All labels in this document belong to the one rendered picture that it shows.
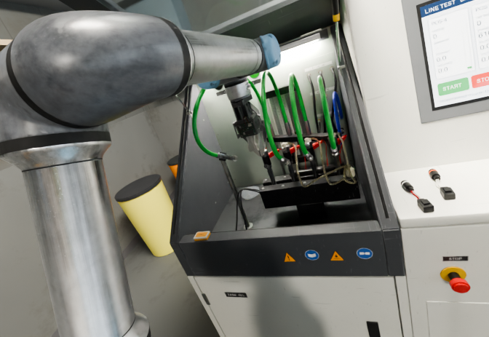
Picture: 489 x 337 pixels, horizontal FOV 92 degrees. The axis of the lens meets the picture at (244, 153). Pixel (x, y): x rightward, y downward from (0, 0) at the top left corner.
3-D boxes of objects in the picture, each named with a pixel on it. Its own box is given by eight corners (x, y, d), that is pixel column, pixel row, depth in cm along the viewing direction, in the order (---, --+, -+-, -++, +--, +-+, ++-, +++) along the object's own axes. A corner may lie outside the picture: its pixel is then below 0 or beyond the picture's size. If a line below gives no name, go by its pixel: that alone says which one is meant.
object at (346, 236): (196, 276, 86) (177, 242, 80) (201, 266, 89) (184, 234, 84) (388, 276, 63) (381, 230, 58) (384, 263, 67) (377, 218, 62)
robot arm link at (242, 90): (229, 86, 77) (252, 78, 74) (233, 99, 79) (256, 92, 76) (221, 89, 71) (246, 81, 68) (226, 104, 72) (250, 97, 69)
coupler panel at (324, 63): (316, 134, 104) (299, 62, 93) (316, 132, 107) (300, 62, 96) (347, 127, 99) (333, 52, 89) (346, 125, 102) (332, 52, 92)
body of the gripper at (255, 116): (237, 140, 75) (224, 105, 71) (244, 132, 83) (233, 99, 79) (260, 135, 72) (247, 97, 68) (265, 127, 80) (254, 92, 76)
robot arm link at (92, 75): (35, -58, 15) (276, 23, 56) (-18, 14, 20) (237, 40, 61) (110, 117, 18) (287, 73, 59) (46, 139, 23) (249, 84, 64)
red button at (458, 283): (448, 296, 56) (447, 281, 54) (440, 281, 60) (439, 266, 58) (476, 297, 54) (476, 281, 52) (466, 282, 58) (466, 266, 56)
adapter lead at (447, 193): (455, 199, 55) (455, 192, 55) (444, 200, 56) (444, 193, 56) (436, 174, 66) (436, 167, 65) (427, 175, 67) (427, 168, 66)
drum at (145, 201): (162, 231, 275) (133, 178, 251) (195, 226, 262) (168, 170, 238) (140, 262, 235) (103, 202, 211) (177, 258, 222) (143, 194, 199)
